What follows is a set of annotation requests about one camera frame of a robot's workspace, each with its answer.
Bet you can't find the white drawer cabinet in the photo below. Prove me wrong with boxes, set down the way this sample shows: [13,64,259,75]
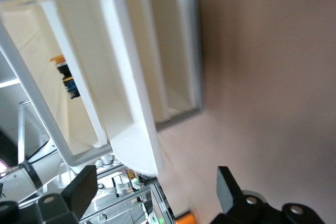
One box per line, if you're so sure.
[0,0,204,175]

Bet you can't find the brown table cover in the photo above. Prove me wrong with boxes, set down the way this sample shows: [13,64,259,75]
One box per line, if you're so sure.
[157,0,336,224]

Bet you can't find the orange black blue component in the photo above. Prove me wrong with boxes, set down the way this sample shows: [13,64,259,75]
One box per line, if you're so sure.
[49,54,80,100]

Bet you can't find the white plastic drawer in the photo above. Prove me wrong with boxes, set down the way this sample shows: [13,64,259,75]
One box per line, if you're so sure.
[122,0,171,124]
[0,3,91,156]
[40,0,166,179]
[148,0,196,116]

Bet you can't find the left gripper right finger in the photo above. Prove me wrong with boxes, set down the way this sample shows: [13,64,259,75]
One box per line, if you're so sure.
[213,166,267,224]

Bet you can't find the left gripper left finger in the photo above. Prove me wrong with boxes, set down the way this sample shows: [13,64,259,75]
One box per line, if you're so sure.
[36,165,98,224]

